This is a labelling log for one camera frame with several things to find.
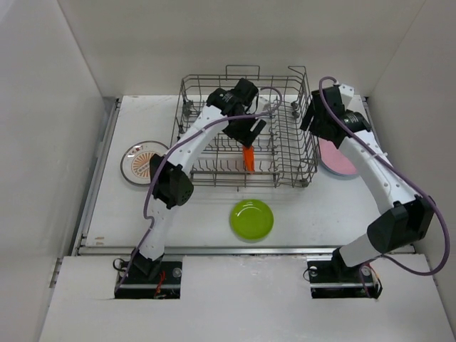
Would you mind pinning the green plate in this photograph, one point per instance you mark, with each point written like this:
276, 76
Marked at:
251, 220

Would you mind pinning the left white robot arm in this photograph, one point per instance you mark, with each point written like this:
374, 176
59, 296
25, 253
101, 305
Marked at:
233, 112

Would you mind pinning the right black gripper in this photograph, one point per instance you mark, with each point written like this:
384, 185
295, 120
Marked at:
308, 119

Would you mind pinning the orange plate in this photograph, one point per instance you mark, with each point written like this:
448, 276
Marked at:
248, 157

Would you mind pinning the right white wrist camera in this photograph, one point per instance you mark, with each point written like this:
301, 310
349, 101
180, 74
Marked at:
347, 93

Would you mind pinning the grey wire dish rack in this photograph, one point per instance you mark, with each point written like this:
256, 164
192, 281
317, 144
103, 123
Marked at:
283, 153

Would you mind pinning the blue plate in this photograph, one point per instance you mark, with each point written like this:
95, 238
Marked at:
337, 174

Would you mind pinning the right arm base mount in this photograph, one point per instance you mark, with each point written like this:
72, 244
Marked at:
360, 282

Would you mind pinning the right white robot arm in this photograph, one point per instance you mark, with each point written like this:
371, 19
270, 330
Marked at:
404, 215

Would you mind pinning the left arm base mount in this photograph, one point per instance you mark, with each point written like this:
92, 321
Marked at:
163, 283

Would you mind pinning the pink plate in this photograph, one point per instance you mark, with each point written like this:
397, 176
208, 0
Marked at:
334, 159

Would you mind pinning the front aluminium rail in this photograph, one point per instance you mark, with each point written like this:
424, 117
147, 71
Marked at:
201, 251

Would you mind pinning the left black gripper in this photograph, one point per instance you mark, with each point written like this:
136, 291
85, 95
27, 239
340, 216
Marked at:
245, 136

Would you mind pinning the white plate floral pattern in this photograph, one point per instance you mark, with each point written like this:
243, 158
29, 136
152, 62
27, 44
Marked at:
135, 163

